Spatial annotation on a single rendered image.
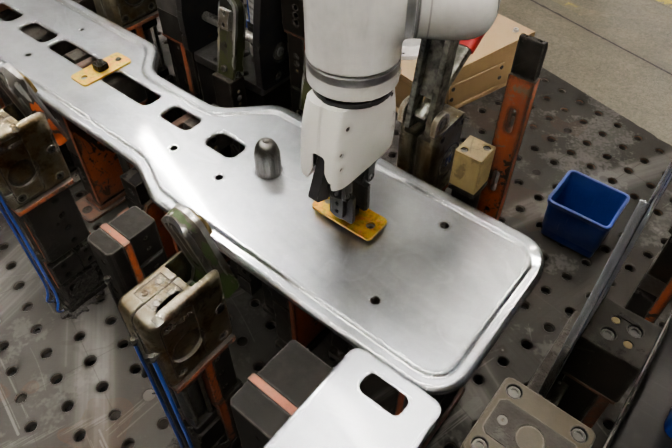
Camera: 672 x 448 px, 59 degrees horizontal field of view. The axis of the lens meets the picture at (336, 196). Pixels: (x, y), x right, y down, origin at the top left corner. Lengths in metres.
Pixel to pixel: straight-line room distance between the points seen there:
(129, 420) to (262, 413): 0.37
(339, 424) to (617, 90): 2.42
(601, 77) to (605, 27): 0.44
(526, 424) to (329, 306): 0.22
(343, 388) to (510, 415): 0.15
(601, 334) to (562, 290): 0.51
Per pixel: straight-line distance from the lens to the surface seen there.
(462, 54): 0.74
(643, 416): 0.58
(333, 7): 0.47
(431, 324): 0.60
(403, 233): 0.67
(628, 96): 2.81
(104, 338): 1.00
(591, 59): 2.99
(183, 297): 0.58
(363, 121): 0.55
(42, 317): 1.06
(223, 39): 0.91
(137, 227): 0.72
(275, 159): 0.71
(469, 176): 0.69
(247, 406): 0.59
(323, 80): 0.52
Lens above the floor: 1.51
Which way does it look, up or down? 46 degrees down
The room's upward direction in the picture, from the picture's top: straight up
